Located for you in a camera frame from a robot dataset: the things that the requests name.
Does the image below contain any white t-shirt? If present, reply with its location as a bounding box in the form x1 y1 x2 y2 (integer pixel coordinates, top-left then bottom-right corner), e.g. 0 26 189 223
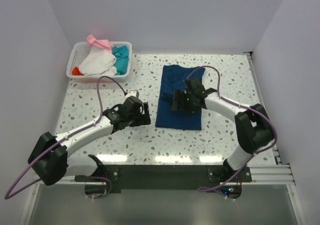
78 46 117 76

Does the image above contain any aluminium frame rail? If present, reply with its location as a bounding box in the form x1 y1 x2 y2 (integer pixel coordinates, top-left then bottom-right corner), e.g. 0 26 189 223
245 52 295 185

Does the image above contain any teal t-shirt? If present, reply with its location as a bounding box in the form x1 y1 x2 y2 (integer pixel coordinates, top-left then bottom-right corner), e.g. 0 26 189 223
112 45 129 75

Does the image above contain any orange t-shirt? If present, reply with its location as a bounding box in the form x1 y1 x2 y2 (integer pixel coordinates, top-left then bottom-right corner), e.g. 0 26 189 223
71 66 83 76

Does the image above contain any pink t-shirt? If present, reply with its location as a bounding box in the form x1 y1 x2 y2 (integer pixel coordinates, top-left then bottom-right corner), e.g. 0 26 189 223
86 34 114 53

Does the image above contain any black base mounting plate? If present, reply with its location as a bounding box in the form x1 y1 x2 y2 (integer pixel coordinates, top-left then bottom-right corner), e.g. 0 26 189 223
74 163 253 198

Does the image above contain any white plastic laundry basket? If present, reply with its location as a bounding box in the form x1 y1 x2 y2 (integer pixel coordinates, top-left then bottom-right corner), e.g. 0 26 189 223
66 41 133 83

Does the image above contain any blue mickey t-shirt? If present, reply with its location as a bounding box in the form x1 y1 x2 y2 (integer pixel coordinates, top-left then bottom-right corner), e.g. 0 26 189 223
155 64 205 131

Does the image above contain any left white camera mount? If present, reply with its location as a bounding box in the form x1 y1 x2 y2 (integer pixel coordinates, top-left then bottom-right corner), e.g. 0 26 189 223
124 89 139 99

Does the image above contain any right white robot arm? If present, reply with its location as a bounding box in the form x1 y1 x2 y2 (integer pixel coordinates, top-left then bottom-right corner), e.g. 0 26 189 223
172 77 277 174

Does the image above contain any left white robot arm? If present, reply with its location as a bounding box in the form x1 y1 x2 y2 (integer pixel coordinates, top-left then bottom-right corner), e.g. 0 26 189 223
27 96 151 186

